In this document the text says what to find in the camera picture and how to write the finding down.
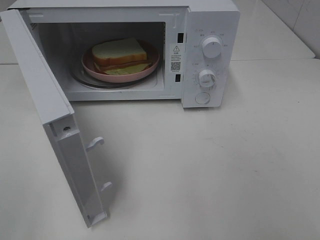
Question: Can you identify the pink round plate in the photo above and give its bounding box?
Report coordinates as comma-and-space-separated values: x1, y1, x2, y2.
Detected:
81, 38, 161, 83

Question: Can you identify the white microwave door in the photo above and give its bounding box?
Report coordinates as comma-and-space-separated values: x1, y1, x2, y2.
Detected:
0, 9, 107, 228

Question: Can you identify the round door release button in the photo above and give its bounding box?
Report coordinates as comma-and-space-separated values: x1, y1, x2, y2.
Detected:
195, 92, 210, 104

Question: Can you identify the white lower timer knob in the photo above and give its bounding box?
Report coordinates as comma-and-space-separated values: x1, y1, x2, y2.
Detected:
198, 69, 216, 88

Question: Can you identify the white warning label sticker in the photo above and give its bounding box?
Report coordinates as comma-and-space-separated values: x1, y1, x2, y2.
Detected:
169, 43, 184, 73

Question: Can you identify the white bread top slice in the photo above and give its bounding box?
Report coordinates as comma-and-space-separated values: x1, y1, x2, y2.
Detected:
91, 38, 148, 66

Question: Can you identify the white microwave oven body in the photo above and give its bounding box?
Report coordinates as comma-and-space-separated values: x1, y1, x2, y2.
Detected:
7, 0, 240, 108

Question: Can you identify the white upper power knob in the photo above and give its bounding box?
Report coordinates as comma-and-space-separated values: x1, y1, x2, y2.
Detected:
201, 36, 222, 59

